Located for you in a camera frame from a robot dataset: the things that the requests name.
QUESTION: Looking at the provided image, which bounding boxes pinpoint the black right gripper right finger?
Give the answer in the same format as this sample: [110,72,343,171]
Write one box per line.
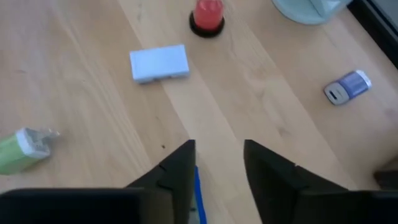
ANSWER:
[244,139,398,224]

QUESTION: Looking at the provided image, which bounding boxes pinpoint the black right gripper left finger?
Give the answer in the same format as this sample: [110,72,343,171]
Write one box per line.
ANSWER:
[0,139,197,224]

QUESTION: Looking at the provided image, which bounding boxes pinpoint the small green USB wall charger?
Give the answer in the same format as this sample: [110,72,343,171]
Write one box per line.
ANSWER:
[0,126,60,175]

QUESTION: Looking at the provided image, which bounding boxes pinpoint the white rectangular box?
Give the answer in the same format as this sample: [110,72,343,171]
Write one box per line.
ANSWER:
[129,44,190,85]

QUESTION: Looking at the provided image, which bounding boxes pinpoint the hourglass with red sand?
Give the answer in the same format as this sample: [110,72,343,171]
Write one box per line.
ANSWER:
[188,0,226,39]

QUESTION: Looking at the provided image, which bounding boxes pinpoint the purple white USB charger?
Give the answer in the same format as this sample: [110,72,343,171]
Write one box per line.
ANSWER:
[323,70,373,106]

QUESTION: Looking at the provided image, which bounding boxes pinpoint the black aluminium table frame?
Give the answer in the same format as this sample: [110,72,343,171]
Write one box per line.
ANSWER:
[348,0,398,70]

